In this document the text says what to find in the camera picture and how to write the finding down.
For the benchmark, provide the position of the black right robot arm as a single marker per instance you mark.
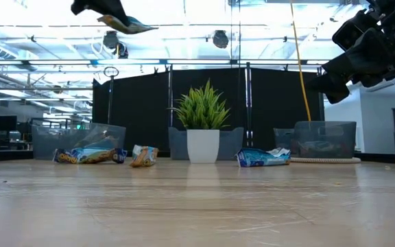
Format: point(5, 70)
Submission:
point(389, 5)

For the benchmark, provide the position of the black computer monitor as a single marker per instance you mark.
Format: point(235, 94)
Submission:
point(5, 123)

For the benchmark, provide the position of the overhead LED light strip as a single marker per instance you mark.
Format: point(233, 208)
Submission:
point(197, 62)

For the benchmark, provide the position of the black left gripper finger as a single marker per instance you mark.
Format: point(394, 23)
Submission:
point(101, 7)

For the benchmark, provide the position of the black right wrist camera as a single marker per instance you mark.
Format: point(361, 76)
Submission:
point(350, 31)

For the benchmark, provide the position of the translucent grey plastic bin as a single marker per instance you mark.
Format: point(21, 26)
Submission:
point(46, 140)
point(324, 133)
point(231, 144)

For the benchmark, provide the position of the black partition screen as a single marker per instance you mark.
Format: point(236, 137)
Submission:
point(142, 109)

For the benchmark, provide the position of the green plant in white pot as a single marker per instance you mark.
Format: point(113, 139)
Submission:
point(202, 109)

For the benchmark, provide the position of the blue orange granola bar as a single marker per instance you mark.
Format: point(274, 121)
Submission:
point(144, 157)
point(89, 156)

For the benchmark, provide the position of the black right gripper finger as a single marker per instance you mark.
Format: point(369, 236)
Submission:
point(362, 58)
point(369, 80)

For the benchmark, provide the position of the blue white granola bar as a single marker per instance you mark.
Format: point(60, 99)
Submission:
point(259, 158)
point(135, 27)

